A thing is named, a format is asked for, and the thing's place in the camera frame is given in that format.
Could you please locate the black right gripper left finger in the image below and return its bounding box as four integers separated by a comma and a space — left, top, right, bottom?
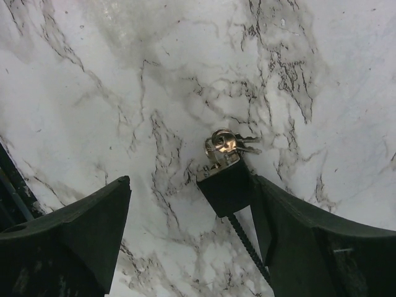
1, 176, 131, 296

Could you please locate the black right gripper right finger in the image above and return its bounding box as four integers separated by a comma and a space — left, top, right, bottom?
251, 175, 395, 296

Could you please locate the black usb cable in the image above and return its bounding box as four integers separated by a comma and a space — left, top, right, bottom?
196, 154, 273, 285

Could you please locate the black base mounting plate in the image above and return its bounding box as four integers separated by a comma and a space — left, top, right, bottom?
1, 144, 45, 231

